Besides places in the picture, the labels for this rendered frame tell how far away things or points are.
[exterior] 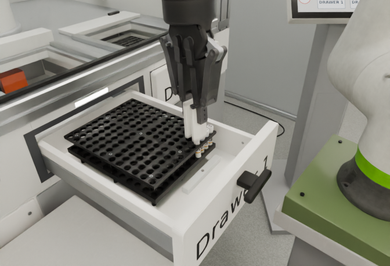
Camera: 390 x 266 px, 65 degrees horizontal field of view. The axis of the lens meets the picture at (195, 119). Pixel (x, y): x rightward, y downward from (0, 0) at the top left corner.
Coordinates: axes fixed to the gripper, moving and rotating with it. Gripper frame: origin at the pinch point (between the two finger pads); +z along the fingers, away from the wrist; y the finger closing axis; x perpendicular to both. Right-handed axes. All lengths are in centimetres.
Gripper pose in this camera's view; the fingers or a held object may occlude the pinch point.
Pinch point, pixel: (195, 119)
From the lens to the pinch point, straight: 52.6
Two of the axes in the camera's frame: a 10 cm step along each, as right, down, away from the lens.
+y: 6.7, 3.2, -6.6
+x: 7.4, -3.6, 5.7
